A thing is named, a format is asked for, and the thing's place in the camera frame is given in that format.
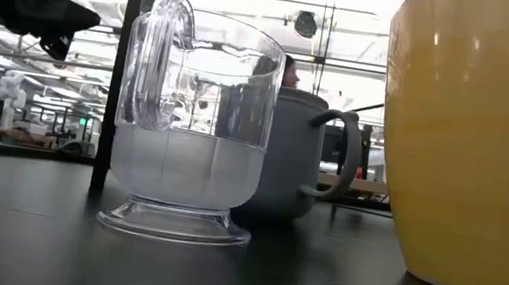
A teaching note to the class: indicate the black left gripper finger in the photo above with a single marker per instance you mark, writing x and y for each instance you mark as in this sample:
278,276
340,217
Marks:
46,13

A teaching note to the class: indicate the clear glass mug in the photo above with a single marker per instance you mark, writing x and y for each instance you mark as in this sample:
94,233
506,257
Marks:
184,172

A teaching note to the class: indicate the grey mug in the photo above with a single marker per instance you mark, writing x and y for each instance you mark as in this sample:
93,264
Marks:
290,158

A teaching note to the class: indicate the yellow ceramic mug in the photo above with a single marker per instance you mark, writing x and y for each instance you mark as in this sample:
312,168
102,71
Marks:
482,171

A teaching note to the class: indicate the white robot figure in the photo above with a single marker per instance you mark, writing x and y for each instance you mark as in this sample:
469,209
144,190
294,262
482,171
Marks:
11,96

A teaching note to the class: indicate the person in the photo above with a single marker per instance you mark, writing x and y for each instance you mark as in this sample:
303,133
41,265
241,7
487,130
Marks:
290,74

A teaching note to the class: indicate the round black hanging device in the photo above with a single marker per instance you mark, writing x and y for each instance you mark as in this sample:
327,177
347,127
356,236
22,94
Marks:
306,24

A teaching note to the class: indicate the dark monitor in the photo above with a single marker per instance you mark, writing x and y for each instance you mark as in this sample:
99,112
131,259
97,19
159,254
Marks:
333,146

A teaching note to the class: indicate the wooden cutting board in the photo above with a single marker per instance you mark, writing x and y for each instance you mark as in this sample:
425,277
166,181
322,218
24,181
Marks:
354,184

